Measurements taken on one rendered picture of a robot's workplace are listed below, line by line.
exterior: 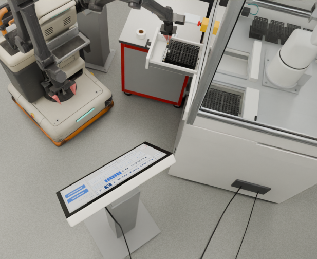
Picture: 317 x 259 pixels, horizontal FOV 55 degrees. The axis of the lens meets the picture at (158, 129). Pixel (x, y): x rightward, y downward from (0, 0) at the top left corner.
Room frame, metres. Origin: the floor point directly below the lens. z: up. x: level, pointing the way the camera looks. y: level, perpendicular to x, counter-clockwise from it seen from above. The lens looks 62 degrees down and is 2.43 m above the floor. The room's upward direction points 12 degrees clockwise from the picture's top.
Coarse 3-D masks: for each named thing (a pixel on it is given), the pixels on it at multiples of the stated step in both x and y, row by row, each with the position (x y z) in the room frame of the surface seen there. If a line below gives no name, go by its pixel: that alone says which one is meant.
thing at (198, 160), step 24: (192, 144) 0.86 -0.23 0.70; (216, 144) 0.85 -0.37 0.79; (192, 168) 0.85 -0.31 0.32; (216, 168) 0.84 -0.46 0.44; (240, 168) 0.83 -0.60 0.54; (264, 168) 0.83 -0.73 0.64; (288, 168) 0.82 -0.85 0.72; (240, 192) 0.82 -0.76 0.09; (264, 192) 0.80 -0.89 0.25; (288, 192) 0.81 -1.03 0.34
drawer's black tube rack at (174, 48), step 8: (176, 48) 1.44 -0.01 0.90; (184, 48) 1.46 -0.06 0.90; (192, 48) 1.47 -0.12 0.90; (168, 56) 1.36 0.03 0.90; (176, 56) 1.40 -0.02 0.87; (184, 56) 1.41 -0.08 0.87; (192, 56) 1.40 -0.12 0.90; (176, 64) 1.33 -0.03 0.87; (184, 64) 1.34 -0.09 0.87; (192, 64) 1.33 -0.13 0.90
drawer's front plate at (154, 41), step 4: (156, 28) 1.55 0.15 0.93; (156, 32) 1.52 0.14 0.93; (156, 36) 1.49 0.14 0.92; (152, 40) 1.44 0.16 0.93; (156, 40) 1.51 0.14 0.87; (152, 44) 1.41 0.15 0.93; (152, 48) 1.37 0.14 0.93; (148, 52) 1.33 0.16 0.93; (152, 52) 1.39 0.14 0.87; (148, 56) 1.30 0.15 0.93; (148, 60) 1.28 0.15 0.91; (148, 64) 1.30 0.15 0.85
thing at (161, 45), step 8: (160, 40) 1.54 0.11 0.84; (176, 40) 1.53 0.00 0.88; (184, 40) 1.53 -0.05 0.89; (160, 48) 1.47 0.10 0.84; (200, 48) 1.52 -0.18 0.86; (152, 56) 1.39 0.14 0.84; (160, 56) 1.40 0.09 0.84; (200, 56) 1.47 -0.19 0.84; (152, 64) 1.30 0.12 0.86; (160, 64) 1.30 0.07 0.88; (168, 64) 1.30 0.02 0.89; (176, 72) 1.29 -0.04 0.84; (184, 72) 1.28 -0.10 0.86; (192, 72) 1.28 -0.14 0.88
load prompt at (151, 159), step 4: (148, 160) 0.51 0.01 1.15; (152, 160) 0.51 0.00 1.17; (140, 164) 0.49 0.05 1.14; (144, 164) 0.48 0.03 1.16; (136, 168) 0.46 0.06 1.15; (140, 168) 0.46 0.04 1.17; (128, 172) 0.44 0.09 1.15; (132, 172) 0.44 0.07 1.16; (120, 176) 0.41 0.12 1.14; (124, 176) 0.41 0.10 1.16; (112, 180) 0.39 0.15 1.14; (116, 180) 0.39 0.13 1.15; (120, 180) 0.39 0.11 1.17; (108, 184) 0.36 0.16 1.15; (112, 184) 0.36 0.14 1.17; (100, 188) 0.34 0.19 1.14; (104, 188) 0.34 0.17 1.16; (108, 188) 0.34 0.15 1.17; (96, 192) 0.32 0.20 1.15; (100, 192) 0.32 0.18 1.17
